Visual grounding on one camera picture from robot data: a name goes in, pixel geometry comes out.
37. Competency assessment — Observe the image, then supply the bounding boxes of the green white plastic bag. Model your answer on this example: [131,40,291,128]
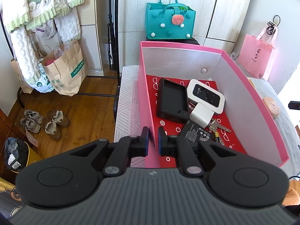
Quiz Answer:
[31,63,55,93]

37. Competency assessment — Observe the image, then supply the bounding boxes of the black clothes rack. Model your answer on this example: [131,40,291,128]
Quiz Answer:
[0,12,118,109]

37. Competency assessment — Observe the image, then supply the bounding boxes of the white printed plastic bag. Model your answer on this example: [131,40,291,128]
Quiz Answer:
[30,22,58,43]

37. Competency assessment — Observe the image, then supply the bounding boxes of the white portable wifi router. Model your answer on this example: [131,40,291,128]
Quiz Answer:
[187,79,226,114]

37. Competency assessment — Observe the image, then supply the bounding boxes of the bunch of keys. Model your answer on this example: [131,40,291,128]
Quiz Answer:
[207,119,232,134]

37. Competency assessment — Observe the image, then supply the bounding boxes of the black hair ties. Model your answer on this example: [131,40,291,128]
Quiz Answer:
[267,15,281,36]

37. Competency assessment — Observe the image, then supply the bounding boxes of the pink cardboard box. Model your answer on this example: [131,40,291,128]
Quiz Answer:
[137,41,290,168]

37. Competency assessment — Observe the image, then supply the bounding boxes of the dark printed cushion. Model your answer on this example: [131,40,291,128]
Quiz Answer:
[0,178,27,219]

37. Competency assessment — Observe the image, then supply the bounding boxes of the black battery pack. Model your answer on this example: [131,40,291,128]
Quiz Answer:
[180,120,215,149]

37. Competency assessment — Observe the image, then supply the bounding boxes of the small cylindrical battery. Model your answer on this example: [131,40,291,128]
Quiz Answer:
[214,132,226,144]

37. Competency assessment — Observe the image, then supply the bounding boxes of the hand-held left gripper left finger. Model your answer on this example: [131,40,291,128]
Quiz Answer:
[69,126,150,177]

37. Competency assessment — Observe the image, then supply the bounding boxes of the black rectangular tray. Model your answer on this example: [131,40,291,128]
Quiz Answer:
[156,78,190,123]

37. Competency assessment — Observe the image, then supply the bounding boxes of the teal felt handbag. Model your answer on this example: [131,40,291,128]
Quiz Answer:
[146,0,194,40]

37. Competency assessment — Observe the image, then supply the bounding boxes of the white wooden wardrobe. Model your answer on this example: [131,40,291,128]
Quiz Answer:
[117,0,255,77]

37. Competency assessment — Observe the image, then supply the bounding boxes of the white charger plug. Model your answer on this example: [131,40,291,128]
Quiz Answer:
[189,101,215,129]

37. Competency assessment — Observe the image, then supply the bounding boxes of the beige wooden board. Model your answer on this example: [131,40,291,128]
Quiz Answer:
[77,0,104,77]

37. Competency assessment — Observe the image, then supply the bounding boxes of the green print paper bag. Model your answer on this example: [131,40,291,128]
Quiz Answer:
[42,40,88,96]

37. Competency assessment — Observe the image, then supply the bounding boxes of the pink round compact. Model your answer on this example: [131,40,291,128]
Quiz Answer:
[262,96,280,119]

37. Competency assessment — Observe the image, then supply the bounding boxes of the pink gift bag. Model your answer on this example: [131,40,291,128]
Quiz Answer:
[238,21,278,80]

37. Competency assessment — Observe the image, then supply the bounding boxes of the grey sneaker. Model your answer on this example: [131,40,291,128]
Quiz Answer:
[24,110,44,124]
[20,118,41,134]

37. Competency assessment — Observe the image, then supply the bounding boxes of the black metal pole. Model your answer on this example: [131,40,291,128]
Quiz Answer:
[106,0,119,72]

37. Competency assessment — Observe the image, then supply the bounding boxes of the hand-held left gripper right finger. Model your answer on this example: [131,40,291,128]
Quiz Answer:
[158,127,237,177]

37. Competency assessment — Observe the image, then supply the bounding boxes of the white refrigerator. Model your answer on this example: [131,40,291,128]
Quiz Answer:
[278,40,300,122]

